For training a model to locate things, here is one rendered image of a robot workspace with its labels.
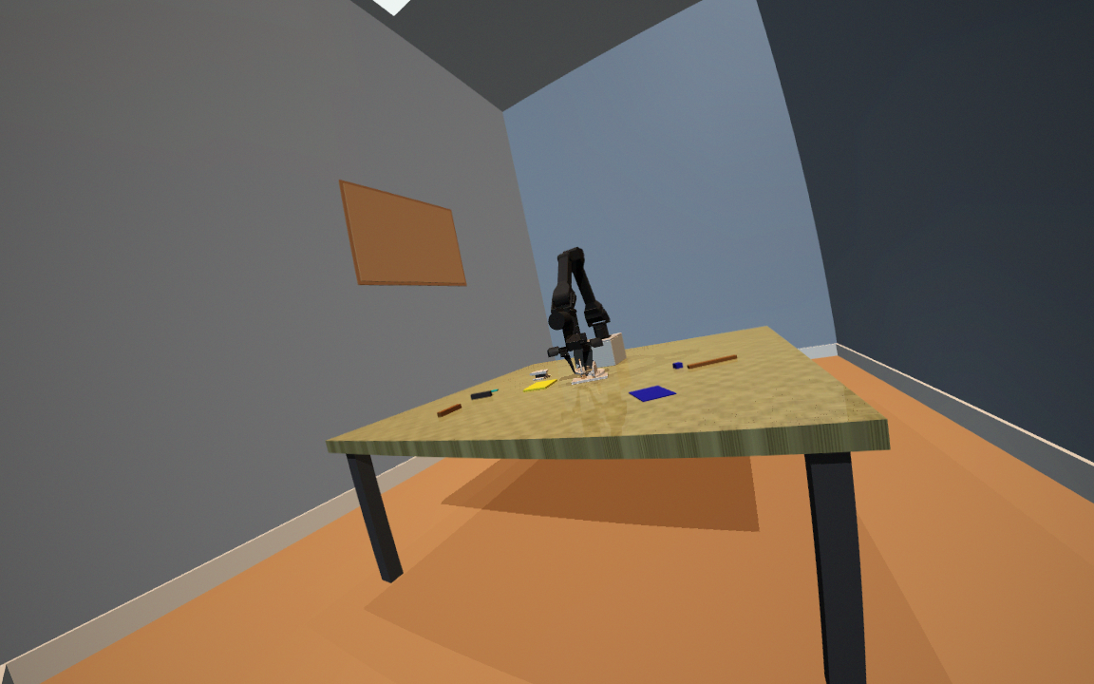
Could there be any blue rectangular plate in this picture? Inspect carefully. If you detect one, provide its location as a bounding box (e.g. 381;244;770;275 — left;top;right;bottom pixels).
628;385;676;402

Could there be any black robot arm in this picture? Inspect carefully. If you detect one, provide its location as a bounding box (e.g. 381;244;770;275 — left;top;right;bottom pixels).
548;247;612;352

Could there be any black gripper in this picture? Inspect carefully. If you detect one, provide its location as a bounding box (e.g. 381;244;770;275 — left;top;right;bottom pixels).
547;326;603;373

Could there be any orange flat bar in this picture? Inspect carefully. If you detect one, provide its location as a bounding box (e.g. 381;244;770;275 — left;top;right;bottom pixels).
688;355;737;369

